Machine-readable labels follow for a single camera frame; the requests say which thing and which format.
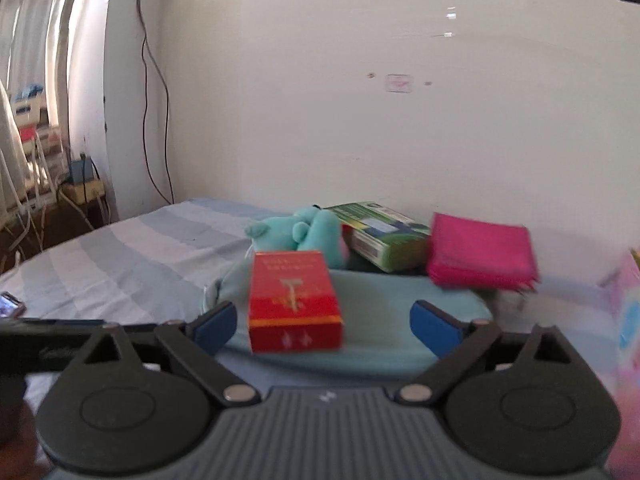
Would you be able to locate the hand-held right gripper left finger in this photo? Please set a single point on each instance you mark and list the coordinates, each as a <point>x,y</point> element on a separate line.
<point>217,327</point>

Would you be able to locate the red cardboard box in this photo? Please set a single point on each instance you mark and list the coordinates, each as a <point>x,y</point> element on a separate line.
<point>295,300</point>

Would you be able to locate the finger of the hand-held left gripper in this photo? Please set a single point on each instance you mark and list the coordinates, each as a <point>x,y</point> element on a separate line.
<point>40,347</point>

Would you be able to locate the cluttered white shelf rack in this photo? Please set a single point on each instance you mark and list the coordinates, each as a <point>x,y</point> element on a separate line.
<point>30,152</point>

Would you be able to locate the blue striped bed sheet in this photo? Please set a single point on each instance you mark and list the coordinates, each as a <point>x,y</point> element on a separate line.
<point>125,260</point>

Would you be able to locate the pink outlined wall sticker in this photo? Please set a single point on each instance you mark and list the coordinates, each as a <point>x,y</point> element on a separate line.
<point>398,82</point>

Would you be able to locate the teal plush toy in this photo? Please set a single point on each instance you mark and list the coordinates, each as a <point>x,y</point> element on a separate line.
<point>320,232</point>

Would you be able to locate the green toothpaste box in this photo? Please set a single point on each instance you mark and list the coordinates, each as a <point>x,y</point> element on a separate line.
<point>385,255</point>

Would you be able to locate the small blue box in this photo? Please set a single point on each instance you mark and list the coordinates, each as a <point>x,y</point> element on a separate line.
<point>80,170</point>

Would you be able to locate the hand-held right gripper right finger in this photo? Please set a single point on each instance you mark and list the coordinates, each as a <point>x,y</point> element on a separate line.
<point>435,332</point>

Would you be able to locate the pink cloth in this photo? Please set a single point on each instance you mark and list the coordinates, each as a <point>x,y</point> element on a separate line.
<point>480,252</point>

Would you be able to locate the clear wall tape piece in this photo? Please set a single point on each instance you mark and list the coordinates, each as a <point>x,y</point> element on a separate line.
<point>450,12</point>

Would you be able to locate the pink printed blanket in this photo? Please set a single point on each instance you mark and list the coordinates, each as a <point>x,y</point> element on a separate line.
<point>627,320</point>

